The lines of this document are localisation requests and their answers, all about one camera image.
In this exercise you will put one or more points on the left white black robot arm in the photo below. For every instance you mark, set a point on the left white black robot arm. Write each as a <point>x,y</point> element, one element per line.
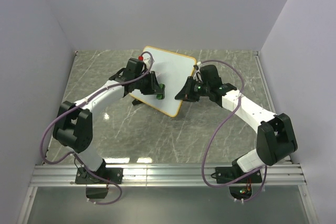
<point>73,127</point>

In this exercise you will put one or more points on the aluminium mounting rail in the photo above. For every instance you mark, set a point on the aluminium mounting rail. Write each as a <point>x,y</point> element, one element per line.
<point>158,175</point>

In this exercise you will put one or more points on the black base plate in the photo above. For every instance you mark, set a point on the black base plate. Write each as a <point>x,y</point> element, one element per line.
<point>224,175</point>
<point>83,177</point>

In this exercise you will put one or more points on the green whiteboard eraser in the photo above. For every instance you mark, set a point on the green whiteboard eraser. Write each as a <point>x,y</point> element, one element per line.
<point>161,93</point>

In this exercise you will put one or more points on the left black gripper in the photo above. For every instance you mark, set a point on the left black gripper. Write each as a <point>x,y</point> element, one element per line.
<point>154,88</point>

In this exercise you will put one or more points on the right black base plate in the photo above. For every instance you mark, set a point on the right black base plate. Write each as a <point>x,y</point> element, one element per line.
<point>224,175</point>

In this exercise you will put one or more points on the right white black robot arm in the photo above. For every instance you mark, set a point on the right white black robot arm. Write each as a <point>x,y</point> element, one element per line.
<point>275,135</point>

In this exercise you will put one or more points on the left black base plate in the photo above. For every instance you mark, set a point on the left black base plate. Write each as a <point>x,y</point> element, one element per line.
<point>83,177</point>

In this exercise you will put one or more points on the black wire whiteboard stand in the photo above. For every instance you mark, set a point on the black wire whiteboard stand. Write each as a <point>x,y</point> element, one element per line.
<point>136,102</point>

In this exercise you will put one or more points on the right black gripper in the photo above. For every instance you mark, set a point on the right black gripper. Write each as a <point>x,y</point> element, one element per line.
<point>185,94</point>

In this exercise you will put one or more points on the orange framed whiteboard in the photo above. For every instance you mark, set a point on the orange framed whiteboard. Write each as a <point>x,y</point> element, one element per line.
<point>172,70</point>

